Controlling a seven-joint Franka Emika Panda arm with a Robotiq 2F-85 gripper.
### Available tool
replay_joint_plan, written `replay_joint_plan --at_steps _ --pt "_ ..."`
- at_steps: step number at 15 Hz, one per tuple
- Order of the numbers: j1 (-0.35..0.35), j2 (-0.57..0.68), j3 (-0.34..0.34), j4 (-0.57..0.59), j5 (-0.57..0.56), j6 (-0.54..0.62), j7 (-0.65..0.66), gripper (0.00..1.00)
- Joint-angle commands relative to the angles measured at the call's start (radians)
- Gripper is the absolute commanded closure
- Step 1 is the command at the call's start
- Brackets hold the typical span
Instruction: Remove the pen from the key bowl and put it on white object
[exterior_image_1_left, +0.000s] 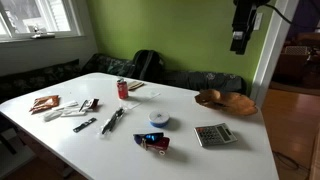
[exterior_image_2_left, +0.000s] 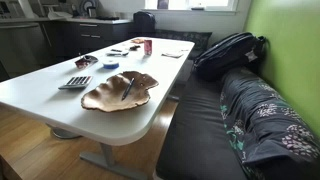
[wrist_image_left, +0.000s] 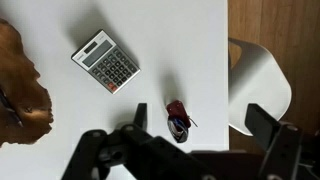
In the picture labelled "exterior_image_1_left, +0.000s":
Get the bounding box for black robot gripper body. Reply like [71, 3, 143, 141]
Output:
[230, 0, 270, 55]

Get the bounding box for brown wooden key bowl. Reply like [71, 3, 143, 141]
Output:
[195, 89, 258, 116]

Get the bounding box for object on window sill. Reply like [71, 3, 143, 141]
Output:
[31, 26, 55, 39]

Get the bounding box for white plastic object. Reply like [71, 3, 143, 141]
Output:
[43, 111, 62, 122]

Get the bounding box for black backpack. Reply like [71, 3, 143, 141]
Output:
[128, 50, 164, 82]

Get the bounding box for grey desk calculator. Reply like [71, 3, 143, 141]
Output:
[194, 123, 237, 147]

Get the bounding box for tan striped item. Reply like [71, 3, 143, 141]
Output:
[128, 81, 144, 91]

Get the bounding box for white and blue round spool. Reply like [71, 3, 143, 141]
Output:
[148, 111, 170, 128]

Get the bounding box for red soda can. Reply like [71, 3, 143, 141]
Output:
[117, 78, 128, 99]

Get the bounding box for black pens in plastic bag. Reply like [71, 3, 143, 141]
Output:
[101, 107, 125, 135]

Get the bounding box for blue sunglasses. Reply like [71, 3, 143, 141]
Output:
[134, 132, 164, 144]

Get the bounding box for dark small packet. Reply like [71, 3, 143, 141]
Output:
[79, 99, 99, 111]

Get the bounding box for black flat strip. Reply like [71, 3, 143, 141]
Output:
[73, 118, 97, 133]

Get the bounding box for white flat stick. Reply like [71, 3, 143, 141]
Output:
[61, 111, 86, 117]

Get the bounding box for orange snack packet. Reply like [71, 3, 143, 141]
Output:
[30, 95, 59, 113]

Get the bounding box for dark patterned bench cushion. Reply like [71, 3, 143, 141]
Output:
[0, 53, 247, 103]

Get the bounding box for white wall light switch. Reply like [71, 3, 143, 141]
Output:
[253, 13, 263, 31]

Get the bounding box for white window frame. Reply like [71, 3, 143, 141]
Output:
[0, 0, 83, 42]

